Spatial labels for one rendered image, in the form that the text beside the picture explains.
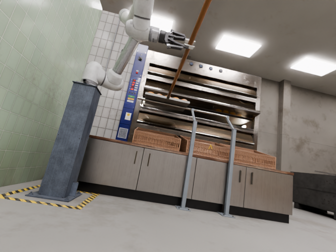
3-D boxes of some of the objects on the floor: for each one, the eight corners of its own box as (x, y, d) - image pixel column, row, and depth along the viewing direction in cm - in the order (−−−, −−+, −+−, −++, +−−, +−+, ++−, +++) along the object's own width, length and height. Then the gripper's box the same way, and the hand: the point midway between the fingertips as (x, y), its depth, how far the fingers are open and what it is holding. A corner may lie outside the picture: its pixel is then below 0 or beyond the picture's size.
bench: (89, 183, 228) (100, 140, 240) (261, 211, 252) (263, 170, 264) (72, 191, 173) (88, 134, 186) (294, 225, 197) (295, 173, 209)
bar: (116, 193, 199) (138, 97, 224) (222, 210, 212) (231, 117, 237) (111, 199, 169) (137, 87, 194) (235, 218, 181) (244, 111, 206)
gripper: (160, 29, 117) (194, 38, 120) (156, 50, 114) (191, 59, 116) (161, 21, 110) (198, 31, 112) (157, 43, 107) (194, 52, 109)
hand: (189, 44), depth 114 cm, fingers closed on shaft, 3 cm apart
